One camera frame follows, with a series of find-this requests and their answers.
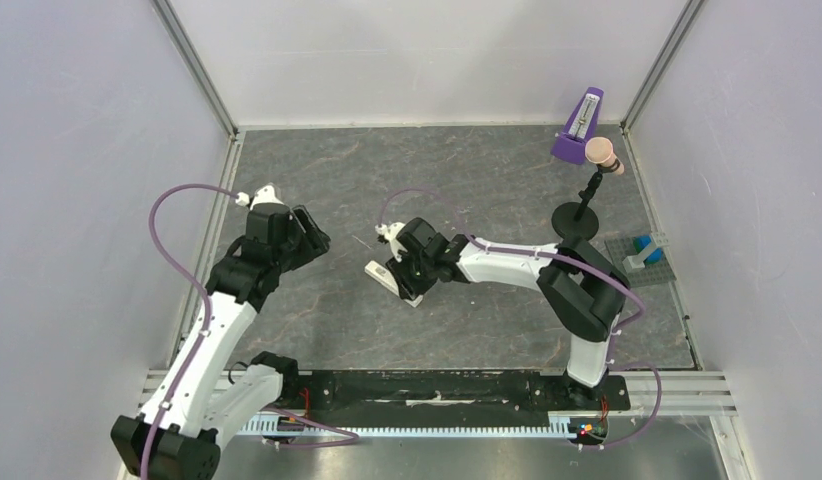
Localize white remote control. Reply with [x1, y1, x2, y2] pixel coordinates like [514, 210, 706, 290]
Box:
[364, 261, 423, 308]

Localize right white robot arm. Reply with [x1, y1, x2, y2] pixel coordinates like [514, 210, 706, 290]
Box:
[373, 218, 631, 408]

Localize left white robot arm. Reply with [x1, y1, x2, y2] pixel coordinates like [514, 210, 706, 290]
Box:
[110, 201, 330, 479]

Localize black stand with pink head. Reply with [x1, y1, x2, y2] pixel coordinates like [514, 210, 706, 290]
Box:
[551, 136, 625, 240]

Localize purple metronome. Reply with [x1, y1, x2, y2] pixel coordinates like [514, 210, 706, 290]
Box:
[550, 87, 604, 165]

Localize grey brick baseplate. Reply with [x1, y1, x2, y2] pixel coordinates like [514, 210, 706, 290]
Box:
[604, 233, 676, 288]

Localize blue and grey bricks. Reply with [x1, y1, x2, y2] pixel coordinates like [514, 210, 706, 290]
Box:
[622, 233, 669, 273]

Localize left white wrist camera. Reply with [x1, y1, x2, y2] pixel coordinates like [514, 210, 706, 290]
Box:
[234, 183, 290, 213]

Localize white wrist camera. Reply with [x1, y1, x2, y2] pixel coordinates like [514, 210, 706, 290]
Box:
[234, 183, 290, 213]
[375, 222, 407, 262]

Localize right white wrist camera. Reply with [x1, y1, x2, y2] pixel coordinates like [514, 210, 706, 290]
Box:
[375, 222, 407, 262]

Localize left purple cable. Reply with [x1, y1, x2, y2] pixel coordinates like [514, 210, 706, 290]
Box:
[139, 183, 361, 480]

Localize purple cable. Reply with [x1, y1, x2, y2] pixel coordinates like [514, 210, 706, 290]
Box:
[139, 183, 361, 480]
[377, 187, 664, 452]

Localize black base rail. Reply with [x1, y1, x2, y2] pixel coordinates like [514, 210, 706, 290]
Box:
[253, 352, 631, 428]

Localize white slotted cable duct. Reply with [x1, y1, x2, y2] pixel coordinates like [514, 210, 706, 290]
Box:
[237, 411, 608, 441]

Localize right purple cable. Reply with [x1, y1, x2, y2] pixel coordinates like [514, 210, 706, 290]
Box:
[377, 187, 664, 452]

